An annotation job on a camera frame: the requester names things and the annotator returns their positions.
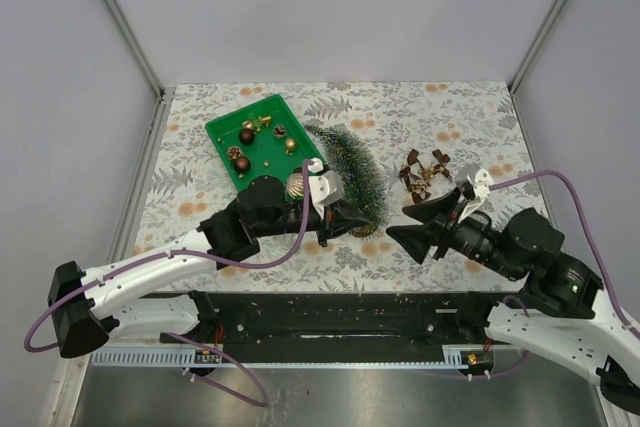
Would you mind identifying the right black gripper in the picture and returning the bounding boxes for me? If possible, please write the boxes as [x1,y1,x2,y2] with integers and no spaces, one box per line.
[383,184,523,279]

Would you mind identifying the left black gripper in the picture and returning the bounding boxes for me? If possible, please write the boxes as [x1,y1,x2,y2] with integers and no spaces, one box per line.
[255,200,370,248]

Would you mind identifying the small green christmas tree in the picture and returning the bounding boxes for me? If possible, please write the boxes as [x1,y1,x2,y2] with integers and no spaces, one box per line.
[304,123,389,237]

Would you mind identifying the brown ribbon pinecone ornament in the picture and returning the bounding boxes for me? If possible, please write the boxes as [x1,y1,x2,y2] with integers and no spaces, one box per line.
[398,149,453,204]

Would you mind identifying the green plastic tray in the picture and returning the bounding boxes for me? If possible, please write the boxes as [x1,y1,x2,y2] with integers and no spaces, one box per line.
[205,94,322,191]

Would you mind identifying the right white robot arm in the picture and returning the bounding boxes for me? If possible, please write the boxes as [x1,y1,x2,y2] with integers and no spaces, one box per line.
[386,185,639,414]

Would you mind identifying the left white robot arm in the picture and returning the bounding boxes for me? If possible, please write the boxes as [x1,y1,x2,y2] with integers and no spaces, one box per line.
[46,171,373,358]

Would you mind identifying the gold striped bauble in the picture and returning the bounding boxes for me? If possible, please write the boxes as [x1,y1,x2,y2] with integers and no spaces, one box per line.
[285,172,305,200]

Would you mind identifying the floral patterned table mat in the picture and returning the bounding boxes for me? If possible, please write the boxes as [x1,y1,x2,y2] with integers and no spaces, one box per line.
[127,81,546,293]

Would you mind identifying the gold small ball ornament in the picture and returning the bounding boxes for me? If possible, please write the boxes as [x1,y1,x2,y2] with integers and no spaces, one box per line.
[285,138,298,154]

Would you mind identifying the small pinecone ornament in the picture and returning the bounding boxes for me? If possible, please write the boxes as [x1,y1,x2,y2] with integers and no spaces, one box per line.
[273,125,286,139]

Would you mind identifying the gold bell green ornament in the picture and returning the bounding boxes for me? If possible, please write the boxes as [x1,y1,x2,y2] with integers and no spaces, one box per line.
[242,115,272,131]

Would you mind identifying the dark brown ball ornament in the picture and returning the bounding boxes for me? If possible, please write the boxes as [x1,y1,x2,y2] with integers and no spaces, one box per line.
[238,128,256,145]

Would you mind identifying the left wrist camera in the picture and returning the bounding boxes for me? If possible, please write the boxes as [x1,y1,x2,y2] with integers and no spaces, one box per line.
[306,157,345,212]

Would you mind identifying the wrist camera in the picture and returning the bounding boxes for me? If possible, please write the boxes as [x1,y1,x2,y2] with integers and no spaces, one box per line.
[454,164,495,201]
[306,157,345,212]

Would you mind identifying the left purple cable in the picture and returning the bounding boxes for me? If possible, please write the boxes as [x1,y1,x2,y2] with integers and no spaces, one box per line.
[23,159,321,408]

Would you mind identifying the purple cable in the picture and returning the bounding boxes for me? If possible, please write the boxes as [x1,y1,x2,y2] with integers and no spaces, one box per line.
[23,159,321,408]
[424,169,640,382]

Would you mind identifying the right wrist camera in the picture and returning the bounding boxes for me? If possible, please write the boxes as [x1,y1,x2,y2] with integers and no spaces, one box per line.
[454,164,495,201]

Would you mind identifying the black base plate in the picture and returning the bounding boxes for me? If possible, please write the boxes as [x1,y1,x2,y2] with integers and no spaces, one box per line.
[119,290,516,348]

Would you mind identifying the white slotted cable duct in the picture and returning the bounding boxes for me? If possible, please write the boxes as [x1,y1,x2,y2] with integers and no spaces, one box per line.
[91,345,494,372]

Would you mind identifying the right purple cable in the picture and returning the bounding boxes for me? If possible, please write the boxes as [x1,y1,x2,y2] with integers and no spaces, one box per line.
[424,169,640,382]

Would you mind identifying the left aluminium frame post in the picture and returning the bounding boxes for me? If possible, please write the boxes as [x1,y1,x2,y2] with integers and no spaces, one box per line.
[101,0,165,98]

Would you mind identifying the aluminium frame post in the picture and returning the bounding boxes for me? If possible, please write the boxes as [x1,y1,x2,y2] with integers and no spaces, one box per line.
[507,0,570,95]
[101,0,165,98]

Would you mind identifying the right aluminium frame post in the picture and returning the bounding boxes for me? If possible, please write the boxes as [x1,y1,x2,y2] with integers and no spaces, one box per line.
[507,0,570,95]

